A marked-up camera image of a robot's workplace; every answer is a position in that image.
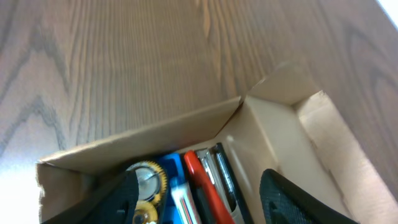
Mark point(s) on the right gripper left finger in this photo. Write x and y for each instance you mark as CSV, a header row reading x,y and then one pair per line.
x,y
115,202

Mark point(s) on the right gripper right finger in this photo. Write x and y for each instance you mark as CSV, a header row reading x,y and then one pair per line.
x,y
284,202

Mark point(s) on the correction tape dispenser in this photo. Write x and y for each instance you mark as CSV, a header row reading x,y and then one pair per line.
x,y
152,185

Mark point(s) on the blue plastic case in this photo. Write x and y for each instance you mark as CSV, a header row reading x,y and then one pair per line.
x,y
174,211

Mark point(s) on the cardboard box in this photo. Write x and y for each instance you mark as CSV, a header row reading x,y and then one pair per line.
x,y
284,123

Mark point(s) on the blue whiteboard marker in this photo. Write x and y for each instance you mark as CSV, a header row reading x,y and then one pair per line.
x,y
183,200

